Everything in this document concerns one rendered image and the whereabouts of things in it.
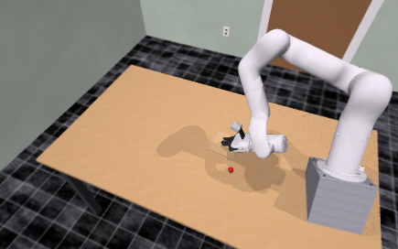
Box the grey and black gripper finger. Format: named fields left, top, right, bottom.
left=221, top=141, right=239, bottom=151
left=223, top=135, right=235, bottom=142

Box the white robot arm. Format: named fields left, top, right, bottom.
left=238, top=29, right=393, bottom=182

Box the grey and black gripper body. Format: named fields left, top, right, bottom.
left=231, top=134, right=252, bottom=152

